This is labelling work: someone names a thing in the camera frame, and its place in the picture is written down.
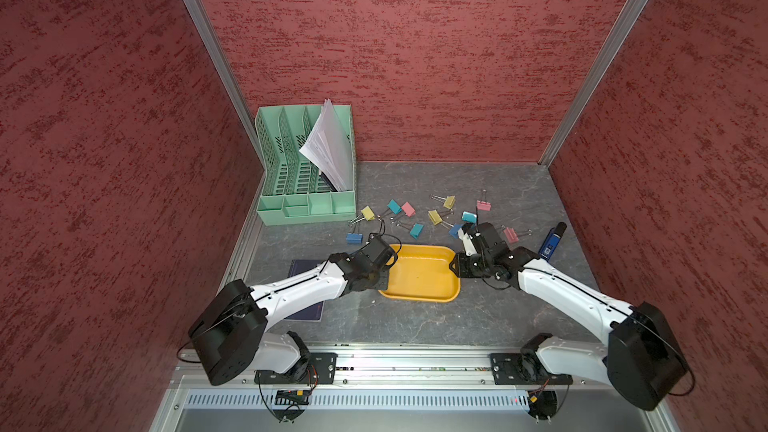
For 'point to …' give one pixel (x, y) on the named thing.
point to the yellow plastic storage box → (422, 272)
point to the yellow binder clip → (367, 214)
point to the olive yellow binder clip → (449, 201)
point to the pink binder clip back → (483, 206)
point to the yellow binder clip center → (435, 217)
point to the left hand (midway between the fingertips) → (378, 281)
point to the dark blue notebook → (313, 313)
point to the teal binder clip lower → (415, 230)
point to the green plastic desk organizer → (294, 188)
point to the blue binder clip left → (354, 238)
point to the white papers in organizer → (327, 147)
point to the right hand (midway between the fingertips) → (453, 271)
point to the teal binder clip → (392, 206)
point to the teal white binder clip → (469, 217)
